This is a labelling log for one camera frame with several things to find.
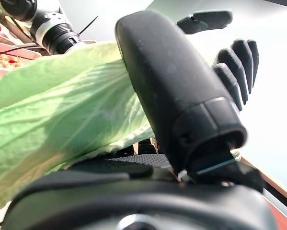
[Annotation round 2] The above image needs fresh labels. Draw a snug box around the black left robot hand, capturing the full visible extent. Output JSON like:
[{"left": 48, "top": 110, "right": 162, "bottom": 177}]
[{"left": 176, "top": 10, "right": 259, "bottom": 111}]

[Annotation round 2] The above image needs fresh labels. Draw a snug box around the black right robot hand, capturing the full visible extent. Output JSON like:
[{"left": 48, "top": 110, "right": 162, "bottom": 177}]
[{"left": 1, "top": 10, "right": 278, "bottom": 230}]

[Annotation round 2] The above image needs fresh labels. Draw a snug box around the green white napa cabbage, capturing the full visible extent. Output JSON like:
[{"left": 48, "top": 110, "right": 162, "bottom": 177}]
[{"left": 0, "top": 40, "right": 158, "bottom": 211}]

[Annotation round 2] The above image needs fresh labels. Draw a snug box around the wooden display shelf stand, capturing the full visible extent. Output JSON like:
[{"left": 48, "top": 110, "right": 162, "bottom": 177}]
[{"left": 0, "top": 14, "right": 42, "bottom": 83}]

